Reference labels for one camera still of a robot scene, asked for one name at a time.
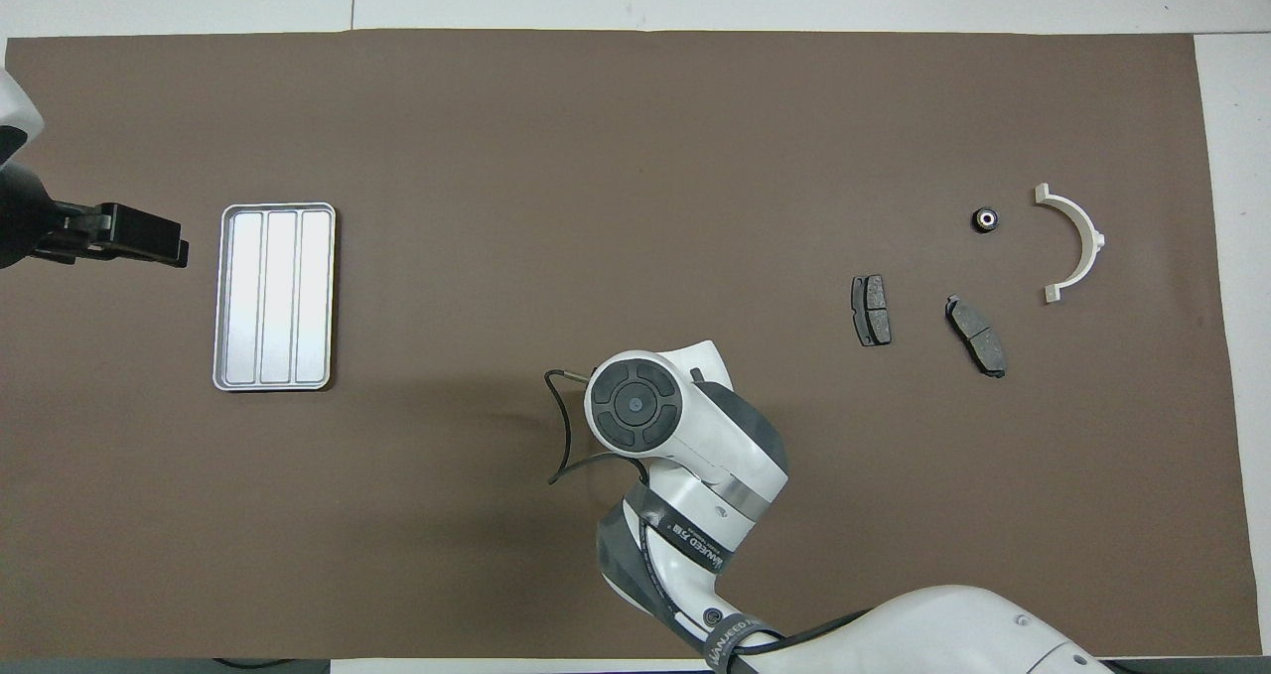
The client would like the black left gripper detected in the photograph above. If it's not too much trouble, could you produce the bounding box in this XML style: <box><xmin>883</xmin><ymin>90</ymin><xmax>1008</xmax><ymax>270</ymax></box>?
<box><xmin>55</xmin><ymin>203</ymin><xmax>191</xmax><ymax>269</ymax></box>

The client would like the silver ribbed metal tray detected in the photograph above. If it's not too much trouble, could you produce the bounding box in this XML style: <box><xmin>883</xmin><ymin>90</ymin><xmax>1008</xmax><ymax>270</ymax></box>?
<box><xmin>212</xmin><ymin>202</ymin><xmax>338</xmax><ymax>393</ymax></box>

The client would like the brown table mat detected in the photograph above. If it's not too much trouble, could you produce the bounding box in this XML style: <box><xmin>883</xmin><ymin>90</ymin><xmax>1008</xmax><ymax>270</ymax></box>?
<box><xmin>0</xmin><ymin>29</ymin><xmax>1262</xmax><ymax>660</ymax></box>

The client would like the dark rectangular brake pad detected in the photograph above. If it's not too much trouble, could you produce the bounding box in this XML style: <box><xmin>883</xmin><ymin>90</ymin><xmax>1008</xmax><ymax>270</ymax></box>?
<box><xmin>850</xmin><ymin>274</ymin><xmax>893</xmax><ymax>348</ymax></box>

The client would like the dark brake pad with tab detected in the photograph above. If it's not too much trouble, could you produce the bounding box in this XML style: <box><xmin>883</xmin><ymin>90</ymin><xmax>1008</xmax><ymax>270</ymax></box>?
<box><xmin>943</xmin><ymin>294</ymin><xmax>1008</xmax><ymax>379</ymax></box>

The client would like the white semicircular bracket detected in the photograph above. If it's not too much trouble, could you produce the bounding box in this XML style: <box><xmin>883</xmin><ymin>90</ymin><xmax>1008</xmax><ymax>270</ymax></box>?
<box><xmin>1033</xmin><ymin>183</ymin><xmax>1106</xmax><ymax>306</ymax></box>

